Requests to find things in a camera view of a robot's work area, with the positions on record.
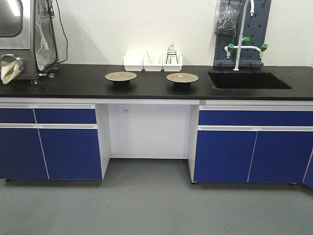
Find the tan ceramic plate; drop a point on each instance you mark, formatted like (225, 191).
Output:
(120, 77)
(182, 79)

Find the middle white storage bin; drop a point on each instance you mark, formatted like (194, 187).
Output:
(156, 61)

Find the white storage bin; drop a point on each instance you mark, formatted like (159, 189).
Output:
(156, 61)
(172, 67)
(133, 61)

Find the right white storage bin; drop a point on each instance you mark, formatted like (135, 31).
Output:
(172, 67)

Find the left white storage bin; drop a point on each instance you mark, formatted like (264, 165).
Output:
(133, 61)

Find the round glass flask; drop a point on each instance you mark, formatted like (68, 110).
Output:
(171, 51)

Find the black lab sink basin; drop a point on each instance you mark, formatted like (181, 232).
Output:
(248, 80)

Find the white lab faucet green knobs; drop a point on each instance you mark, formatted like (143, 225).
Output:
(230, 47)

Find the right blue cabinet unit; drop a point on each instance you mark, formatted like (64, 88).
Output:
(253, 145)

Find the blue cabinet unit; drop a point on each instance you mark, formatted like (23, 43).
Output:
(40, 142)
(253, 145)

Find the left blue cabinet unit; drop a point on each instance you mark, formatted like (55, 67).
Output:
(40, 142)

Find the clear plastic bag of pegs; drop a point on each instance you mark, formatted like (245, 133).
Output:
(226, 18)

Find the blue-grey pegboard drying rack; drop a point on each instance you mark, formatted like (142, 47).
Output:
(254, 34)

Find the cream rubber glove sleeve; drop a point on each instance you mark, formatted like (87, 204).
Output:
(11, 66)

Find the stainless steel cabinet machine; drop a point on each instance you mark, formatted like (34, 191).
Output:
(26, 30)

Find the black wire tripod stand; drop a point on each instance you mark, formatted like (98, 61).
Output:
(171, 60)

